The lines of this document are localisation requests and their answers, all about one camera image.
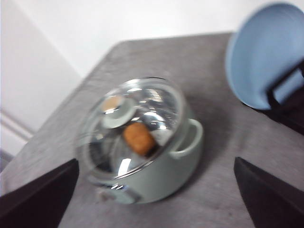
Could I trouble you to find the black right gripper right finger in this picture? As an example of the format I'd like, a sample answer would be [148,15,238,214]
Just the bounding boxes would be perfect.
[234,157,304,228]

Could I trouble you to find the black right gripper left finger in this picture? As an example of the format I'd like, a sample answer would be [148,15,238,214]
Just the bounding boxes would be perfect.
[0,159,79,228]

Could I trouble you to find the brown potato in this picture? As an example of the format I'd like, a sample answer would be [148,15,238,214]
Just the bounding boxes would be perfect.
[123,123,155,156]

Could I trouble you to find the glass steamer lid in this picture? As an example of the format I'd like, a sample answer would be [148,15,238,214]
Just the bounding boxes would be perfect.
[76,77,189,180]

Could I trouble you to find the green electric steamer pot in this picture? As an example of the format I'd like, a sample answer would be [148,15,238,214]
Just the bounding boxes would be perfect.
[87,118,204,204]

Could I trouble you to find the blue plate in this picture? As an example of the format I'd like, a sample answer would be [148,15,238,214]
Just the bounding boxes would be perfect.
[226,2,304,109]

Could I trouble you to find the black dish rack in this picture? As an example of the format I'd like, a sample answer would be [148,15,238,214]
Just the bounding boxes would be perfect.
[265,59,304,132]

